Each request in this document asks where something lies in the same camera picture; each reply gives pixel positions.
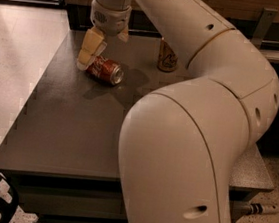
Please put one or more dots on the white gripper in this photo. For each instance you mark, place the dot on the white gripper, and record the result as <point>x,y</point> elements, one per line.
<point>112,20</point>

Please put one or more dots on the red coke can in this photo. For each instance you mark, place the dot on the red coke can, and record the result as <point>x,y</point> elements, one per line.
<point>106,70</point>

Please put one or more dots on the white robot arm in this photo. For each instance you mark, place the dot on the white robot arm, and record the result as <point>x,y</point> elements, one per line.
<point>178,144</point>

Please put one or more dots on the brown gold soda can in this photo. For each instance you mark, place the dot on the brown gold soda can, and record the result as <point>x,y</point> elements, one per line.
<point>167,60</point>

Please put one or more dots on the grey drawer cabinet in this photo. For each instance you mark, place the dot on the grey drawer cabinet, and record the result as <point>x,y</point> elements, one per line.
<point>68,199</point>

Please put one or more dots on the right metal wall bracket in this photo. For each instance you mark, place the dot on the right metal wall bracket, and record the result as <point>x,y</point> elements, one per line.
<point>262,26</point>

